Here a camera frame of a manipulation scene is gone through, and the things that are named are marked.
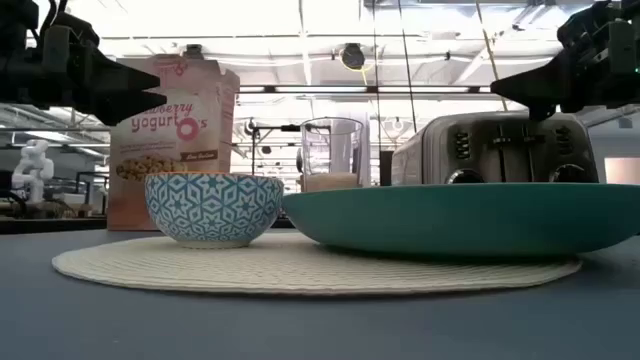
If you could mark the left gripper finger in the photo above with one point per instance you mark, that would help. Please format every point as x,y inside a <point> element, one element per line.
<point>125,107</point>
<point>125,75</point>

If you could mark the pink strawberry yogurt cereal box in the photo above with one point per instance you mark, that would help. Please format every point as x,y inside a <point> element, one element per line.
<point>200,100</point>

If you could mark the teal plate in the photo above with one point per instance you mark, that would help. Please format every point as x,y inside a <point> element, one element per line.
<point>460,220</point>

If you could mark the silver four-slot toaster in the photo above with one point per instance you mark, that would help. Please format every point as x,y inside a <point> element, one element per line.
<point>500,150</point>

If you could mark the pale pink background panel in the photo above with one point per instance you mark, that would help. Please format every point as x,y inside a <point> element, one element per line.
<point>622,171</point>

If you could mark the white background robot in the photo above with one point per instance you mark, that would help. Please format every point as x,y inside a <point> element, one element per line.
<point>32,170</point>

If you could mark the blue white patterned bowl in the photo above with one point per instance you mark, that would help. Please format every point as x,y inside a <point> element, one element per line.
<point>212,210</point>

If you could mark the black tripod stand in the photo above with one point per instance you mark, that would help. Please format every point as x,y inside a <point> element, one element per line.
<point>253,150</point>

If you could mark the clear drinking glass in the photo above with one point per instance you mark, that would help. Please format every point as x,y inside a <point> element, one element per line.
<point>331,150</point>

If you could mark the round cream woven placemat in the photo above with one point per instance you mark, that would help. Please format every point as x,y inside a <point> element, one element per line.
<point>280,270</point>

